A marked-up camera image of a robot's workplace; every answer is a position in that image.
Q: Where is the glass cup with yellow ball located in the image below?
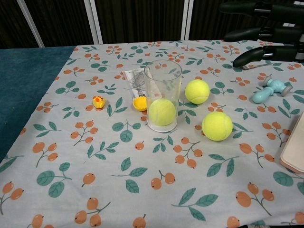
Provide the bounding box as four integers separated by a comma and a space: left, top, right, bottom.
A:
144, 59, 183, 133

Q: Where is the packaged clear ruler set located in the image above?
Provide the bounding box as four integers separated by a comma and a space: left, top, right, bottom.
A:
122, 68, 162, 99

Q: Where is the teal velvet table cover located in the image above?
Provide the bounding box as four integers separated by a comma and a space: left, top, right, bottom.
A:
0, 46, 76, 164

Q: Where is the small yellow duck toy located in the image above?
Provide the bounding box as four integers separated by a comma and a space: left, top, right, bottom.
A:
92, 95, 106, 109

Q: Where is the white partition frame post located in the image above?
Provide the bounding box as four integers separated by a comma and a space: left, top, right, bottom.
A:
16, 0, 45, 48
181, 0, 196, 40
84, 0, 104, 45

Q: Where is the floral leaf berry tablecloth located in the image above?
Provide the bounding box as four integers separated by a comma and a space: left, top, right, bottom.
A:
0, 40, 304, 228

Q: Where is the beige rectangular box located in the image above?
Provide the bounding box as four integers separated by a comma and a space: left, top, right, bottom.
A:
279, 111, 304, 173

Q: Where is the yellow-green tennis ball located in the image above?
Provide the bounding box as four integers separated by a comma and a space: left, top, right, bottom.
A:
184, 79, 210, 105
201, 111, 233, 142
148, 98, 177, 126

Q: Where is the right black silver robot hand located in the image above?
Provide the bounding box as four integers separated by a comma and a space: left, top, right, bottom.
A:
219, 0, 304, 68

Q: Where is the black handled metal tool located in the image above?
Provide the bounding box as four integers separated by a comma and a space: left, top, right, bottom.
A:
242, 63, 273, 70

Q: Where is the yellow plastic tube cap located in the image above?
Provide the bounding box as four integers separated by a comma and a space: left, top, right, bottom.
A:
133, 95, 148, 112

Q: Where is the light blue roller massager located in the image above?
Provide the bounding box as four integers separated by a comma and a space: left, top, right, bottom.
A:
251, 76, 292, 104

